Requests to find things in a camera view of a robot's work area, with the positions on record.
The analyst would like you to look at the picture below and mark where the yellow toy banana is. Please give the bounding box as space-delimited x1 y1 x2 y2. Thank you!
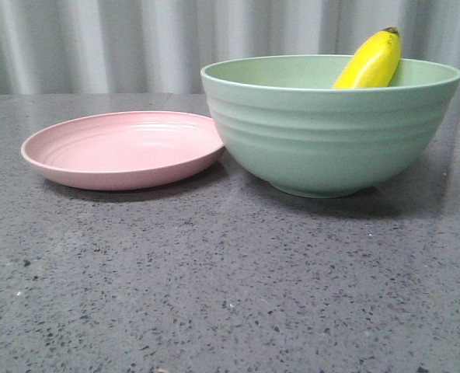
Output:
333 27 401 89

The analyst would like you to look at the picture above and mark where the green plastic bowl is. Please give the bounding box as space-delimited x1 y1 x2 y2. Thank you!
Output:
200 54 460 198

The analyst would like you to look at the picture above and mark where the white curtain backdrop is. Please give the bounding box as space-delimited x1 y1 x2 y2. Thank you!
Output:
0 1 460 94

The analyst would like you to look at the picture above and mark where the pink plastic plate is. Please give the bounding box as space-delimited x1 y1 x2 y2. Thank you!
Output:
21 111 224 190

